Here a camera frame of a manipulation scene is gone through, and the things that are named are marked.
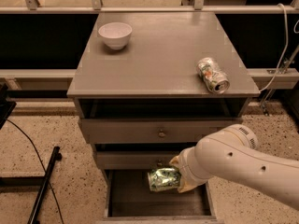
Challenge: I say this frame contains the green soda can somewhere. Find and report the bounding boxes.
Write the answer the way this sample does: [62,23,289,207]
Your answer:
[148,167,181,192]

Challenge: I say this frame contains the grey top drawer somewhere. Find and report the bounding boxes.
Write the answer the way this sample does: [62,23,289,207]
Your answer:
[78,119,242,144]

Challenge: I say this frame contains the white crushed soda can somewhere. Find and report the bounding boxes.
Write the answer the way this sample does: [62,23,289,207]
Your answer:
[196,57,230,94]

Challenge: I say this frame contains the white cable at right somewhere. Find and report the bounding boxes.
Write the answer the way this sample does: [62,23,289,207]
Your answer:
[260,2,299,92]

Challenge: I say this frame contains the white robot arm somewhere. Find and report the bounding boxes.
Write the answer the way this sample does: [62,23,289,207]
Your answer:
[170,124,299,210]

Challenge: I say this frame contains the white ceramic bowl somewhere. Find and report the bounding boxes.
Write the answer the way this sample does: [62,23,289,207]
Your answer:
[98,22,133,49]

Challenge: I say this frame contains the metal railing frame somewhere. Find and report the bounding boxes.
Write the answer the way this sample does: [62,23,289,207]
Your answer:
[0,0,299,15]

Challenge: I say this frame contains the grey middle drawer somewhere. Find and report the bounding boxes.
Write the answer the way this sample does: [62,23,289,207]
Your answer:
[93,151,178,170]

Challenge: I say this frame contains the grey wooden drawer cabinet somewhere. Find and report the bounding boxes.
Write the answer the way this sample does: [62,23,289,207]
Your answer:
[66,11,261,224]

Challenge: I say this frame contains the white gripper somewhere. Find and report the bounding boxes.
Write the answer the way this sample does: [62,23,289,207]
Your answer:
[169,147,212,193]

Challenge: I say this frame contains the grey open bottom drawer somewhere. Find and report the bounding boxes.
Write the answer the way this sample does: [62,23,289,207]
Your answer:
[99,170,224,224]

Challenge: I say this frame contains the black floor stand bar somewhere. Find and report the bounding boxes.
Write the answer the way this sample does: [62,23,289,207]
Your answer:
[27,147,62,224]

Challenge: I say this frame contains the black cable on floor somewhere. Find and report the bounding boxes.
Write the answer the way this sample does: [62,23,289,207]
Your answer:
[6,119,64,224]

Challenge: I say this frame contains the black equipment at left edge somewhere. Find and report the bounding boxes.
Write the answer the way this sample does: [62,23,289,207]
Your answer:
[0,83,16,129]

